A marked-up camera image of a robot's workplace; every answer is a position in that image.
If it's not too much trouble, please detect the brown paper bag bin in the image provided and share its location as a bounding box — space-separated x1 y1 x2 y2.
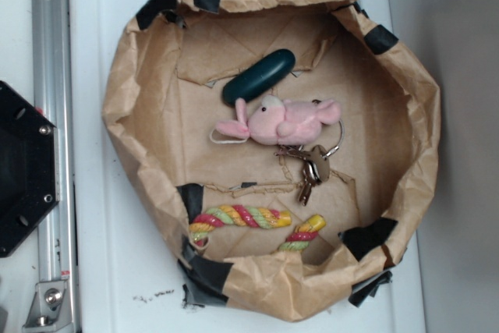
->
102 0 441 321

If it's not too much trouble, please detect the bunch of metal keys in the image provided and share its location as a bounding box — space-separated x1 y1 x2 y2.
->
274 145 330 206

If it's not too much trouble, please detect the dark green oblong case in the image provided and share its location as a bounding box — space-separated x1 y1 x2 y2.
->
221 49 296 107

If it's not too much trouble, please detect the white tray board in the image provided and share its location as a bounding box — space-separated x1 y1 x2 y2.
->
69 0 426 332

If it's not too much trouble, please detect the pink plush pig keychain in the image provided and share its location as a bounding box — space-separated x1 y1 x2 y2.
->
214 95 342 146

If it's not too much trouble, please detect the multicolored twisted rope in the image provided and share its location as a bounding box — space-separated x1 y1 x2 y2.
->
189 204 327 254

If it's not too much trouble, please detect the silver key ring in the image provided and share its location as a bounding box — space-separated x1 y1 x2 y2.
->
321 117 346 159

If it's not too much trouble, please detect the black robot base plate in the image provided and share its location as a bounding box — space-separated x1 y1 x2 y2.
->
1 81 58 258

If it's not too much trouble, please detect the aluminium extrusion rail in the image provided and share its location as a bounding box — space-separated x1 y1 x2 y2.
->
32 0 82 332

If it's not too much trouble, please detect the metal corner bracket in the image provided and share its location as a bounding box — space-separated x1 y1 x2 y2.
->
22 280 72 332

